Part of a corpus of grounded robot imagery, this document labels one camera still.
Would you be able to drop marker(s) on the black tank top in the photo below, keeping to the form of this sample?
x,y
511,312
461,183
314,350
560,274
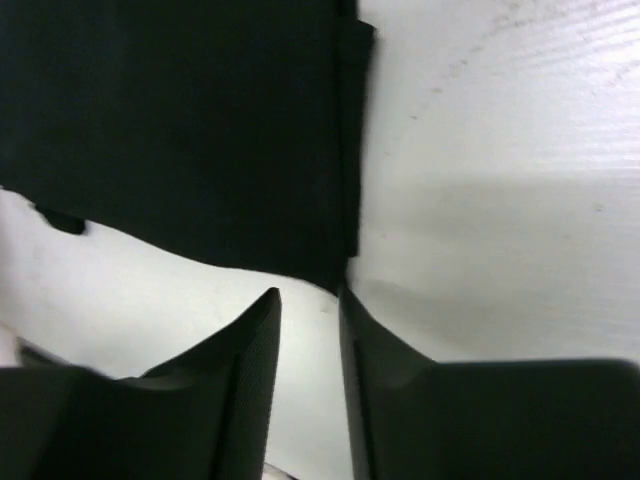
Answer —
x,y
227,132

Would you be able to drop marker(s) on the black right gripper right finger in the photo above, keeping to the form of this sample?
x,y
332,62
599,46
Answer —
x,y
410,417

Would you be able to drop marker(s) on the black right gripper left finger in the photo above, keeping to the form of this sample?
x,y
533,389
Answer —
x,y
203,414

